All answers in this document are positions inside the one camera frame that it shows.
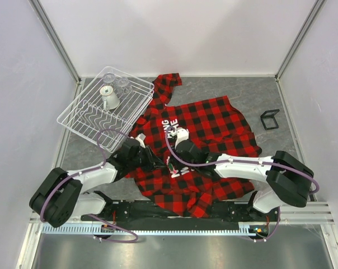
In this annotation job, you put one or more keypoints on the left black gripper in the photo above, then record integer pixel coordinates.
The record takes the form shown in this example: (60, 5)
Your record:
(154, 162)

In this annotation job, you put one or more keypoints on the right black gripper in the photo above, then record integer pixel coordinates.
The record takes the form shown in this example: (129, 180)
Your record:
(174, 161)

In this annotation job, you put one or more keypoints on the red black plaid shirt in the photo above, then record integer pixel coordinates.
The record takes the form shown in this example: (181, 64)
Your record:
(214, 125)

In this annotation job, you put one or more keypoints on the pink flower pom-pom brooch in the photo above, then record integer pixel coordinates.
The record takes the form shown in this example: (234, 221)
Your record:
(171, 167)

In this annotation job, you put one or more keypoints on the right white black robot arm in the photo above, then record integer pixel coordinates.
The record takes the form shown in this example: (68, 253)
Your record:
(288, 181)

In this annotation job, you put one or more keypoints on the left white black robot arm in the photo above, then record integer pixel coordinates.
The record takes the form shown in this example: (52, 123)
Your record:
(58, 197)

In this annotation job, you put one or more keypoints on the white ceramic mug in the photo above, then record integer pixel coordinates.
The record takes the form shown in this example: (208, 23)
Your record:
(109, 98)

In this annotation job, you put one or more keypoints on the clear drinking glass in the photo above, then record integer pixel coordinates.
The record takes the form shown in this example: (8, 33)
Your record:
(123, 85)
(108, 78)

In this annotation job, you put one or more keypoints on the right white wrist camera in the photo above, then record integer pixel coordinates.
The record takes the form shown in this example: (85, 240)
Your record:
(180, 135)

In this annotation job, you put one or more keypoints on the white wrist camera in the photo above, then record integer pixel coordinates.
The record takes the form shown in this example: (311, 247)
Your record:
(140, 138)
(180, 135)

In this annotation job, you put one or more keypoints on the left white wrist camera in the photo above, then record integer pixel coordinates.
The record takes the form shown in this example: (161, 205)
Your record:
(140, 138)

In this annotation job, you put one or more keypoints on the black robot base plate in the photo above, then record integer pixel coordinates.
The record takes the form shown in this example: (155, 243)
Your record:
(146, 214)

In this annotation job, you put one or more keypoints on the white wire dish rack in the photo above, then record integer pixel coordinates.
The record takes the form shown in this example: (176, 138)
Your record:
(86, 117)

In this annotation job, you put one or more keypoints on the small black frame stand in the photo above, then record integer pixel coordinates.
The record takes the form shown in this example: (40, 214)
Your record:
(268, 119)

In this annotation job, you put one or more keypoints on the grey slotted cable duct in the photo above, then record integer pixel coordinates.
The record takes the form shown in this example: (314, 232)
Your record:
(96, 228)

